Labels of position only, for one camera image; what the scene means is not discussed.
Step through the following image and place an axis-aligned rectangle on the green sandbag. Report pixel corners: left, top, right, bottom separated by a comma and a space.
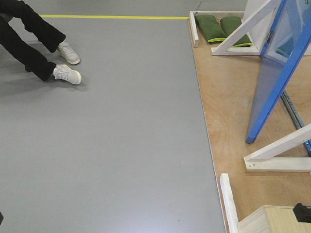
195, 15, 227, 44
220, 16, 252, 47

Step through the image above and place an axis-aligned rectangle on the left green sandbag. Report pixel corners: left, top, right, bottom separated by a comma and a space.
195, 15, 227, 44

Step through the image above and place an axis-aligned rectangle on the white wooden brace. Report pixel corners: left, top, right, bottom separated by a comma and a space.
211, 0, 281, 56
244, 124, 311, 172

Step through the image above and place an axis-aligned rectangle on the white sneaker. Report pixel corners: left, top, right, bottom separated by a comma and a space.
57, 41, 81, 65
53, 65, 82, 84

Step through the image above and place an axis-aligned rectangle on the plywood base platform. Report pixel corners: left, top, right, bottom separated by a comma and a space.
188, 10, 311, 233

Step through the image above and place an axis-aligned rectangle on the near white edge batten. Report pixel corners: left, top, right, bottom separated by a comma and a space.
220, 173, 239, 233

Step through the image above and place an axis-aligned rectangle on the far white wooden brace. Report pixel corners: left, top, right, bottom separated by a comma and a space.
211, 0, 281, 56

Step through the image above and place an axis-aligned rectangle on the near black trouser leg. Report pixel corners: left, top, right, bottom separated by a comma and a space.
0, 17, 56, 81

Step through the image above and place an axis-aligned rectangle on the near white wooden brace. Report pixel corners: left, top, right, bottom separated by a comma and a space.
244, 124, 311, 172

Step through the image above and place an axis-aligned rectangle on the black trouser leg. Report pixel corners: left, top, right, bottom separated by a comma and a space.
0, 17, 56, 81
0, 0, 66, 52

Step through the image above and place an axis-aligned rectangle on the far white sneaker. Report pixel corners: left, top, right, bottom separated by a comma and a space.
57, 41, 81, 65

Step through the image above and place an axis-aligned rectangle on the white edge batten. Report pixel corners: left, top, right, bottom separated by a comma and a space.
220, 173, 239, 233
189, 11, 199, 48

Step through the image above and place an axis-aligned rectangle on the near white sneaker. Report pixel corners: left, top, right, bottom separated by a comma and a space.
53, 65, 82, 84

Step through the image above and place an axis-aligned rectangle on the far white edge batten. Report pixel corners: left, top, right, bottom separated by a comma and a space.
189, 11, 199, 48

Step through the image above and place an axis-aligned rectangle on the black object at left edge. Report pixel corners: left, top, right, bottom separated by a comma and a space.
0, 212, 4, 225

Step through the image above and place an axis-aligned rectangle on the light wooden box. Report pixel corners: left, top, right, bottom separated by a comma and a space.
238, 205, 311, 233

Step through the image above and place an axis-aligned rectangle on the right green sandbag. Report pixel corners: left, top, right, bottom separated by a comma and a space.
220, 16, 252, 47

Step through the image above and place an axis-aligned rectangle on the metal floor rail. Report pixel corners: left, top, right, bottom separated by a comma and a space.
281, 90, 311, 156

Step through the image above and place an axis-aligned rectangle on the blue door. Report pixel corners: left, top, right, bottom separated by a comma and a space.
246, 0, 311, 143

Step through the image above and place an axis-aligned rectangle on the black device corner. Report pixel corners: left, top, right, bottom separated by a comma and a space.
293, 203, 311, 223

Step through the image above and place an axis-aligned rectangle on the far black trouser leg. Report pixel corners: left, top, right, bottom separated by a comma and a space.
0, 0, 66, 52

